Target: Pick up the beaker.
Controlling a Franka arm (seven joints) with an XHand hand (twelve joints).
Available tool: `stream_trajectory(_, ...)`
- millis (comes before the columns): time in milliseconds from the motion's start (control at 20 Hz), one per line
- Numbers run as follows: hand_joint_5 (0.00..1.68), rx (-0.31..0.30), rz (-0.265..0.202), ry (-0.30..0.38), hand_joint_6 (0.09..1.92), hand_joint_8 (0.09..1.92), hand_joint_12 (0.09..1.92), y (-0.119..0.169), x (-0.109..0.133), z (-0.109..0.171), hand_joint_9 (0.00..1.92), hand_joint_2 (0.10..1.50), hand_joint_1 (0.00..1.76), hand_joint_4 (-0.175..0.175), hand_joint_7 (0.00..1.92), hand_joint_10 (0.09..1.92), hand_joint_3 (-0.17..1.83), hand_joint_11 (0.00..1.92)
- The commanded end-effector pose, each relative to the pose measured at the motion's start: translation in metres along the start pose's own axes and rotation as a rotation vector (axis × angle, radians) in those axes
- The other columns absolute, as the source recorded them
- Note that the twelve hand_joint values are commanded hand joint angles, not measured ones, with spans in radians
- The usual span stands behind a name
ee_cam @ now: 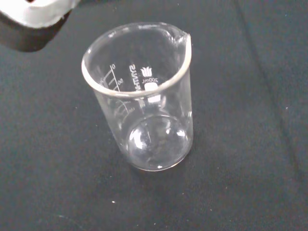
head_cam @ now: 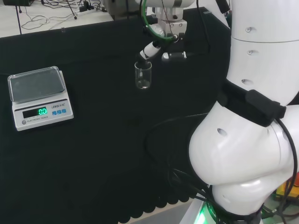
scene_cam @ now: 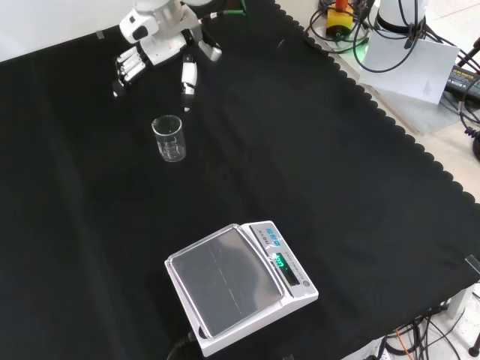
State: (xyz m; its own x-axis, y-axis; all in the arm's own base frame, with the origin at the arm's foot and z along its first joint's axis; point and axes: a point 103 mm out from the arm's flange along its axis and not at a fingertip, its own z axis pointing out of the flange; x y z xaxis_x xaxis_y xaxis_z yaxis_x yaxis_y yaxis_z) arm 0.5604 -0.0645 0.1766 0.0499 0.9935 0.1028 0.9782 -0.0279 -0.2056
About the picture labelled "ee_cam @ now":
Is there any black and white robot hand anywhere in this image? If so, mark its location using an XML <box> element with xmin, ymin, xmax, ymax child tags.
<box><xmin>0</xmin><ymin>0</ymin><xmax>80</xmax><ymax>52</ymax></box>

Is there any clear glass beaker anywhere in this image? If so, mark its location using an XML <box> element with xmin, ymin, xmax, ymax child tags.
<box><xmin>81</xmin><ymin>21</ymin><xmax>194</xmax><ymax>172</ymax></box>

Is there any black bench cloth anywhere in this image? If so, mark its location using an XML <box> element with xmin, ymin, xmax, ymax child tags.
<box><xmin>0</xmin><ymin>0</ymin><xmax>308</xmax><ymax>231</ymax></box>

